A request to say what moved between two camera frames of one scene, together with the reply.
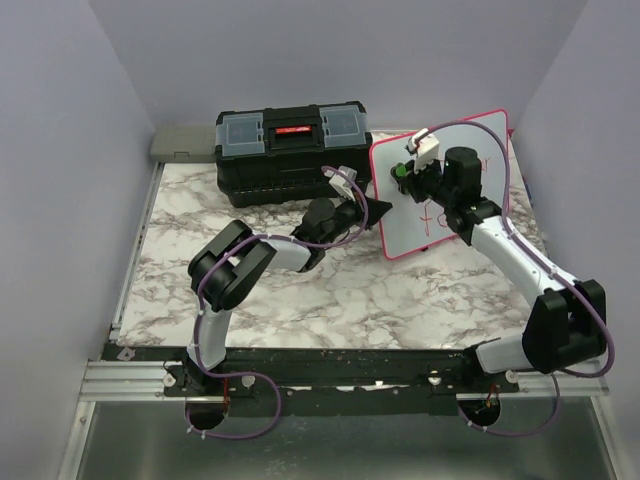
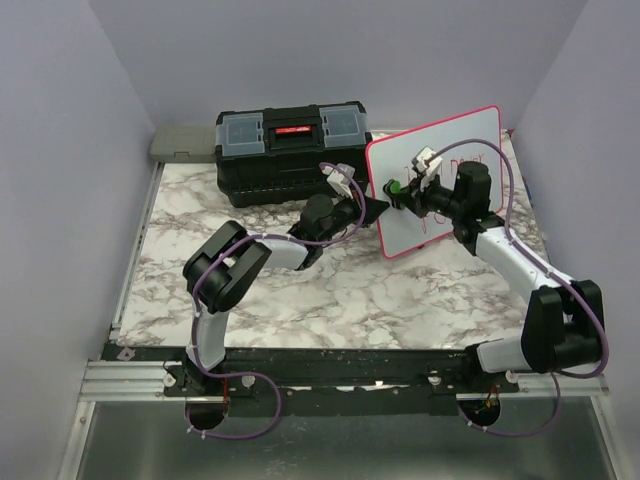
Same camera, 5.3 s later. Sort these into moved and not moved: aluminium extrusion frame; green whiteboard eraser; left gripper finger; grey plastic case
Moved: green whiteboard eraser
Not moved: grey plastic case; aluminium extrusion frame; left gripper finger
